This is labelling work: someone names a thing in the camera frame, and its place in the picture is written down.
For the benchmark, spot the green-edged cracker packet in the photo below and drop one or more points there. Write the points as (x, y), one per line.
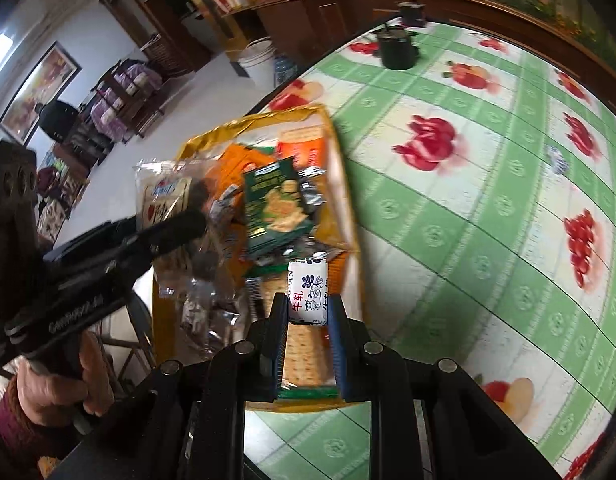
(308, 360)

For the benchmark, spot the clear packet with beige label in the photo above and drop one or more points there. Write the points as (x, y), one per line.
(160, 200)

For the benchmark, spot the wicker basket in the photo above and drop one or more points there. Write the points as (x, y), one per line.
(165, 55)

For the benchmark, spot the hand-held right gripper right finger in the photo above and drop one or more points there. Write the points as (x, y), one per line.
(339, 360)

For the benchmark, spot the wooden cabinet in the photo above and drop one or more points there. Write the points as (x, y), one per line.
(328, 15)

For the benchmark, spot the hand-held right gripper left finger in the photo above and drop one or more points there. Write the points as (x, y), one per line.
(279, 360)

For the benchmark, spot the framed picture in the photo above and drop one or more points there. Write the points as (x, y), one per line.
(37, 90)

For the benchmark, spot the silver foil snack packet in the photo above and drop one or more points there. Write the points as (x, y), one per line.
(207, 315)
(310, 195)

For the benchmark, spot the yellow tray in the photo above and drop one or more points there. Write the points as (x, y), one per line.
(334, 210)

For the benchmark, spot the person's left hand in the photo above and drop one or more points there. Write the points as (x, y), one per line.
(62, 390)

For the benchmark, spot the black pot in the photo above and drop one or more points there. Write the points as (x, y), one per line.
(398, 50)

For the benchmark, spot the white bucket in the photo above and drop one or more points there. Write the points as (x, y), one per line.
(258, 62)

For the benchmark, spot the wooden chair with purple cushion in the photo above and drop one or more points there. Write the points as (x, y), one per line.
(122, 90)

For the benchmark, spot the green fruit print tablecloth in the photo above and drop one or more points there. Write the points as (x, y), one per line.
(488, 210)

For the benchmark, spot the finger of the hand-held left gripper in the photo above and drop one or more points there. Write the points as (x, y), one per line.
(180, 227)

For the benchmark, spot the orange cracker packet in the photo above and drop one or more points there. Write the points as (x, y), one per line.
(300, 150)

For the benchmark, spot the green snack packet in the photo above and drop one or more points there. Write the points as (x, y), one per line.
(278, 205)

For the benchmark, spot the small orange snack packet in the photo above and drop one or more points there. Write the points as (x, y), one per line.
(227, 162)

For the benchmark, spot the clear water jug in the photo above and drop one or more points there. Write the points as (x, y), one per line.
(284, 70)

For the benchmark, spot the person's left forearm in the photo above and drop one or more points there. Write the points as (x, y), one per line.
(7, 440)

